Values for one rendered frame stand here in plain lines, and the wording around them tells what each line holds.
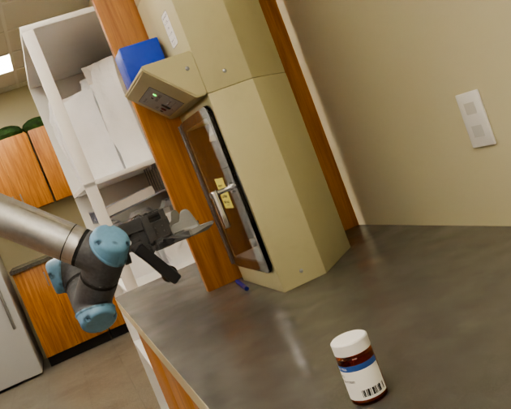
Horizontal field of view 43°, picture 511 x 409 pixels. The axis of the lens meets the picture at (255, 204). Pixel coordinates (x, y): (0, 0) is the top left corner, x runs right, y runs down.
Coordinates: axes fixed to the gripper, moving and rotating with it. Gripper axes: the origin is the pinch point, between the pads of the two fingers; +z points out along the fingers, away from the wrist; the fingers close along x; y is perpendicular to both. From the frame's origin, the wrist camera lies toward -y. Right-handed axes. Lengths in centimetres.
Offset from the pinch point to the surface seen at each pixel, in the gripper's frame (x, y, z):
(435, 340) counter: -65, -20, 9
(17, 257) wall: 551, -10, -72
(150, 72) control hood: -5.5, 34.8, -0.8
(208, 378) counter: -36.5, -20.3, -17.4
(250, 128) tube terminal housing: -5.6, 16.4, 15.6
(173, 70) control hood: -5.5, 33.8, 4.0
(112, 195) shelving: 219, 14, 5
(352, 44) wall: 5, 27, 52
